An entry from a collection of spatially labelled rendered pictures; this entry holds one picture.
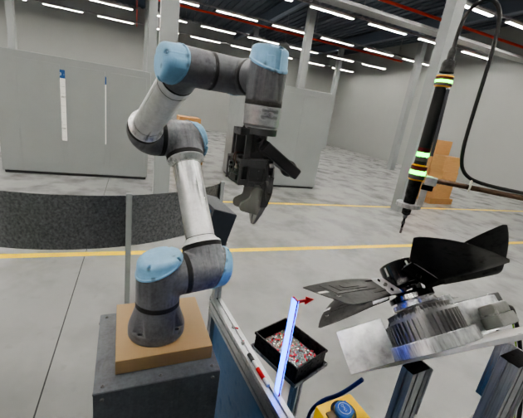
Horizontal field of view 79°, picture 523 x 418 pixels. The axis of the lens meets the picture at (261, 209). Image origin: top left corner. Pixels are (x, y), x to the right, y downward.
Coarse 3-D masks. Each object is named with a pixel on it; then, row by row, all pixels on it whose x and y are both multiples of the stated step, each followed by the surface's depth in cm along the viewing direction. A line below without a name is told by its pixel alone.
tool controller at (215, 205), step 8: (208, 200) 143; (216, 200) 149; (216, 208) 133; (224, 208) 139; (216, 216) 132; (224, 216) 134; (232, 216) 136; (216, 224) 133; (224, 224) 135; (232, 224) 137; (216, 232) 135; (224, 232) 136; (224, 240) 138
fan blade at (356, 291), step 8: (336, 280) 104; (344, 280) 104; (352, 280) 104; (360, 280) 103; (368, 280) 104; (304, 288) 102; (312, 288) 99; (320, 288) 98; (328, 288) 97; (336, 288) 96; (344, 288) 96; (352, 288) 97; (360, 288) 98; (368, 288) 98; (376, 288) 100; (328, 296) 89; (352, 296) 91; (360, 296) 92; (368, 296) 93; (376, 296) 94; (384, 296) 96
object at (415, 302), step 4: (424, 296) 101; (428, 296) 99; (432, 296) 100; (436, 296) 103; (408, 300) 101; (412, 300) 101; (416, 300) 99; (420, 300) 99; (424, 300) 98; (428, 300) 100; (432, 300) 104; (400, 304) 104; (404, 304) 100; (408, 304) 99; (412, 304) 99; (416, 304) 102; (420, 304) 106; (396, 308) 103; (400, 308) 101; (404, 308) 102; (408, 308) 106; (412, 308) 110; (396, 312) 108
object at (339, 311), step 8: (336, 304) 126; (344, 304) 122; (352, 304) 118; (360, 304) 115; (368, 304) 113; (328, 312) 126; (336, 312) 121; (344, 312) 118; (352, 312) 115; (320, 320) 123; (328, 320) 120; (336, 320) 117
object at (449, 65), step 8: (448, 56) 83; (448, 64) 83; (456, 64) 83; (440, 72) 86; (448, 72) 86; (408, 184) 93; (416, 184) 92; (408, 192) 93; (416, 192) 93; (408, 200) 94
